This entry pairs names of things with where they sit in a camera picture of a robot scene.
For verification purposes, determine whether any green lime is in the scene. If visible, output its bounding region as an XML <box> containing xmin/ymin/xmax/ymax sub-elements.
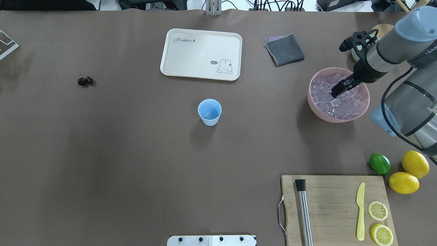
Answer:
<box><xmin>369</xmin><ymin>153</ymin><xmax>392</xmax><ymax>175</ymax></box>

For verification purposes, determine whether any dark cherry pair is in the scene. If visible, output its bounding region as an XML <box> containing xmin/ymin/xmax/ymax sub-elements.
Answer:
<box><xmin>77</xmin><ymin>77</ymin><xmax>94</xmax><ymax>86</ymax></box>

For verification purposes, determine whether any yellow lemon lower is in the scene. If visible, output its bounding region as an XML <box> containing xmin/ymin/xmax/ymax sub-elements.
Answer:
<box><xmin>389</xmin><ymin>172</ymin><xmax>420</xmax><ymax>194</ymax></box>

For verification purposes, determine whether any white wire cup rack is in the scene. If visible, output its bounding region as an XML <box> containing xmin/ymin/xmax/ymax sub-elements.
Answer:
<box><xmin>0</xmin><ymin>30</ymin><xmax>19</xmax><ymax>60</ymax></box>

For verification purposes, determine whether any lemon slice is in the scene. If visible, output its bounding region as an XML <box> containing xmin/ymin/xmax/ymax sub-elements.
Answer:
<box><xmin>370</xmin><ymin>224</ymin><xmax>394</xmax><ymax>246</ymax></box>
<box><xmin>367</xmin><ymin>201</ymin><xmax>389</xmax><ymax>221</ymax></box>

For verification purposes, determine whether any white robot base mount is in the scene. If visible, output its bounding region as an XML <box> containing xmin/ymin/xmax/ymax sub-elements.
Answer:
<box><xmin>167</xmin><ymin>235</ymin><xmax>257</xmax><ymax>246</ymax></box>

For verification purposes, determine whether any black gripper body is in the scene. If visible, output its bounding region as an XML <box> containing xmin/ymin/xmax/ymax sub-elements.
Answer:
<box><xmin>345</xmin><ymin>61</ymin><xmax>381</xmax><ymax>90</ymax></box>

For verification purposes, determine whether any lemon slice upper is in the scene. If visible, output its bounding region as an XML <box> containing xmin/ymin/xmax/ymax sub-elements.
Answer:
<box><xmin>367</xmin><ymin>201</ymin><xmax>389</xmax><ymax>221</ymax></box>

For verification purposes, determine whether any mint green bowl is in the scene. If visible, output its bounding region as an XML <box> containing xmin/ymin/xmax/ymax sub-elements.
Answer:
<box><xmin>351</xmin><ymin>49</ymin><xmax>360</xmax><ymax>62</ymax></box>

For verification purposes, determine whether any steel muddler black tip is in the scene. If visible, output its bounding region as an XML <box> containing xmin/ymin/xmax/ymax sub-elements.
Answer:
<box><xmin>295</xmin><ymin>179</ymin><xmax>314</xmax><ymax>246</ymax></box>

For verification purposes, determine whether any wooden cutting board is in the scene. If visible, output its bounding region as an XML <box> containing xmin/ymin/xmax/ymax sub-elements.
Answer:
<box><xmin>281</xmin><ymin>175</ymin><xmax>390</xmax><ymax>246</ymax></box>

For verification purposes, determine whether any lemon slice lower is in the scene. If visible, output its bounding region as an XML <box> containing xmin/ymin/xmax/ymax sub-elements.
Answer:
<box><xmin>370</xmin><ymin>224</ymin><xmax>394</xmax><ymax>246</ymax></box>

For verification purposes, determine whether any grey folded cloth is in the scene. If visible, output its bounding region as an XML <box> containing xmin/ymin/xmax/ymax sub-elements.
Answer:
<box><xmin>264</xmin><ymin>33</ymin><xmax>305</xmax><ymax>67</ymax></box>

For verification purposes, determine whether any pink bowl of ice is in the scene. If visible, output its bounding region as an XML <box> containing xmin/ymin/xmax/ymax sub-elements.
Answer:
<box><xmin>307</xmin><ymin>67</ymin><xmax>370</xmax><ymax>123</ymax></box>

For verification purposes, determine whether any yellow lemon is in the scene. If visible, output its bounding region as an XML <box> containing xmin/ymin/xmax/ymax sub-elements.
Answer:
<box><xmin>389</xmin><ymin>172</ymin><xmax>420</xmax><ymax>194</ymax></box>
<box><xmin>401</xmin><ymin>150</ymin><xmax>430</xmax><ymax>179</ymax></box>

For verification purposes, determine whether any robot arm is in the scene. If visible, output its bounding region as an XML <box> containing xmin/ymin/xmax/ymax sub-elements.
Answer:
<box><xmin>331</xmin><ymin>6</ymin><xmax>437</xmax><ymax>163</ymax></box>

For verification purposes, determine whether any wooden cup tree stand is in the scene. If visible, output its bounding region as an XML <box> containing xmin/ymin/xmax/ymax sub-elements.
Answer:
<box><xmin>371</xmin><ymin>0</ymin><xmax>436</xmax><ymax>39</ymax></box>

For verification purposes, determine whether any blue plastic cup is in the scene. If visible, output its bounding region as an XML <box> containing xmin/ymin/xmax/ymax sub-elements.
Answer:
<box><xmin>198</xmin><ymin>99</ymin><xmax>222</xmax><ymax>126</ymax></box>

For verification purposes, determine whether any yellow lemon upper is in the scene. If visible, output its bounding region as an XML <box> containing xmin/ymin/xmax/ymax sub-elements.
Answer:
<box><xmin>401</xmin><ymin>150</ymin><xmax>430</xmax><ymax>179</ymax></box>

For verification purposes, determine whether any cream rabbit tray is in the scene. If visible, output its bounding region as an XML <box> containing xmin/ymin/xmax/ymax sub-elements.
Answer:
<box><xmin>160</xmin><ymin>28</ymin><xmax>242</xmax><ymax>81</ymax></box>

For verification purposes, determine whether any yellow plastic knife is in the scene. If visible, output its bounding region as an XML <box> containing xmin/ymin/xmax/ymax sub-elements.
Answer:
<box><xmin>356</xmin><ymin>182</ymin><xmax>365</xmax><ymax>241</ymax></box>

